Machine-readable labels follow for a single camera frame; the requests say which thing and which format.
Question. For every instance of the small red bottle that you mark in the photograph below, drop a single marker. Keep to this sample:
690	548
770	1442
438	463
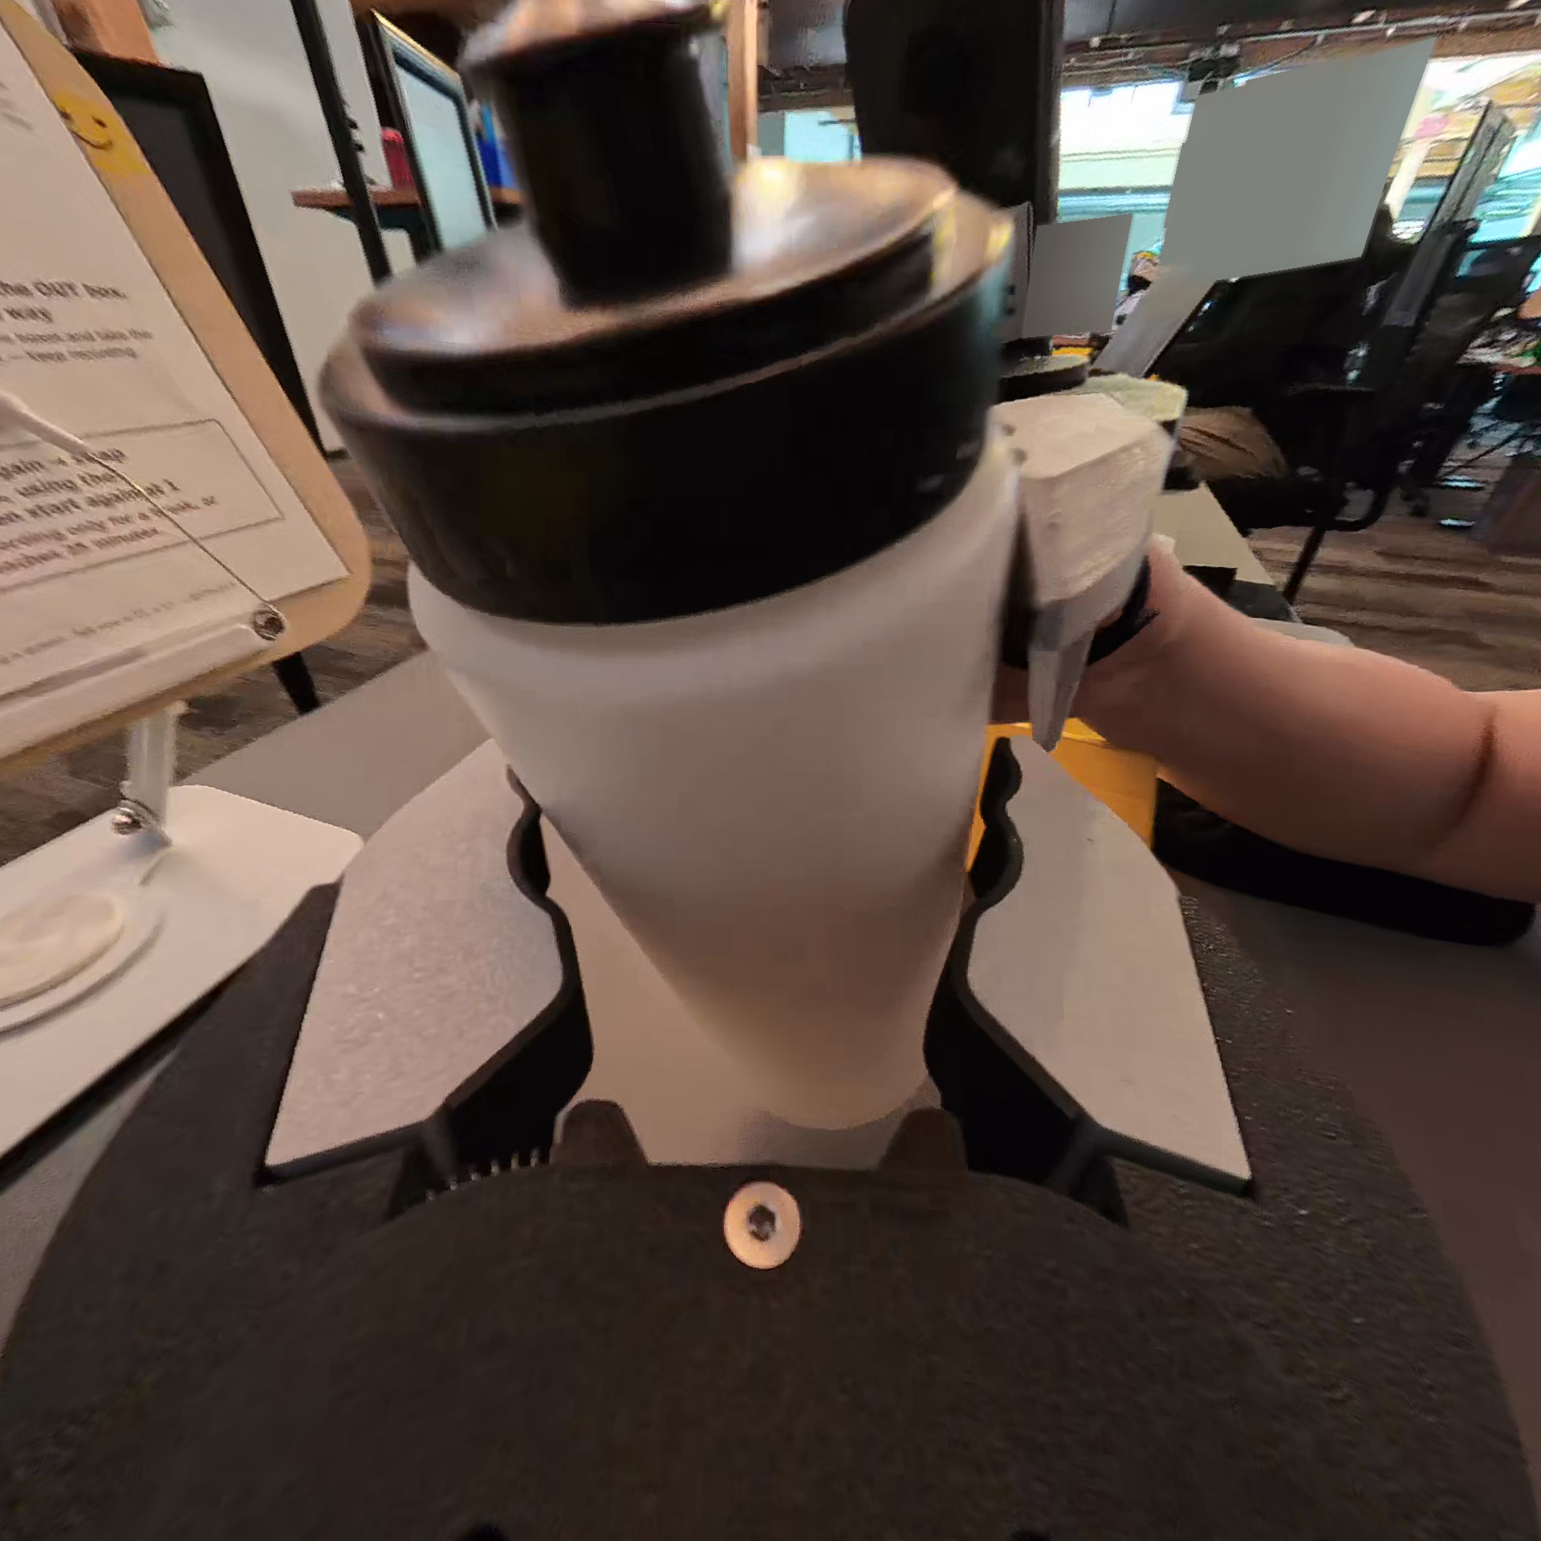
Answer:
394	156

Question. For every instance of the wooden easel post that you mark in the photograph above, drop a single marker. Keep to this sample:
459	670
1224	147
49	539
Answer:
107	31

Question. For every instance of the grey side table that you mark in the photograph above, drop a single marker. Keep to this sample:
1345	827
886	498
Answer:
1210	537

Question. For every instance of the white board panel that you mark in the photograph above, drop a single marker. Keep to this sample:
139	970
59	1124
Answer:
439	156

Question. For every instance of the black bottle lid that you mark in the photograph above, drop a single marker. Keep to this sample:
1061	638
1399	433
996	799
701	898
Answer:
674	482

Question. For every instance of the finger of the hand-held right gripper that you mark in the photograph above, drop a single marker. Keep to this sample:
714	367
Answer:
1083	482
1059	675

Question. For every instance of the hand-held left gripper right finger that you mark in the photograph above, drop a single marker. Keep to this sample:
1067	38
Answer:
1083	999

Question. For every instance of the person's right hand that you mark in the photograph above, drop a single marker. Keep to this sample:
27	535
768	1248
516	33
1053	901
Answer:
1155	686

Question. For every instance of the yellow plastic bin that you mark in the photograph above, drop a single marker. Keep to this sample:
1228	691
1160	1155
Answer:
1114	778

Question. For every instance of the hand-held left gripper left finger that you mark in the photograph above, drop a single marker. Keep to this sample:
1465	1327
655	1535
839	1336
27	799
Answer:
409	999

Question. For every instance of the black framed panel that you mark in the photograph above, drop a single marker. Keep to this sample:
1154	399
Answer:
203	205

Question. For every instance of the black metal frame leg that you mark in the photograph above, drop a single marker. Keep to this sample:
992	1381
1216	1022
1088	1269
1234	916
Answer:
343	145

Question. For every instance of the printed instruction sheet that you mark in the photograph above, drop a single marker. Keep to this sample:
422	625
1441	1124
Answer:
120	362

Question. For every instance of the wooden side desk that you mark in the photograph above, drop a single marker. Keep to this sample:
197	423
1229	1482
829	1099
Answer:
361	200

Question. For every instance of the small white panel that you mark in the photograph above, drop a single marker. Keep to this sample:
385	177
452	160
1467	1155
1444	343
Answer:
1080	277

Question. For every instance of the person's right forearm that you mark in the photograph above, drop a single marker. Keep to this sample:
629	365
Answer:
1383	771

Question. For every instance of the large white panel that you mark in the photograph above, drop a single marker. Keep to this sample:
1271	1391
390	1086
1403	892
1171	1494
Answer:
1300	156

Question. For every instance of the black office chair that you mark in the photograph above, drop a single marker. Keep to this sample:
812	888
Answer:
1300	362

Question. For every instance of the wooden display board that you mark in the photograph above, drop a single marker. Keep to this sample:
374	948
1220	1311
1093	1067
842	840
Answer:
247	362

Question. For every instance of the white plastic bottle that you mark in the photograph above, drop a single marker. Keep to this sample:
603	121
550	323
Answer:
746	782

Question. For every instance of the tan cloth bundle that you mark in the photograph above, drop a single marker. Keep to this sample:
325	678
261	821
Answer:
1228	444

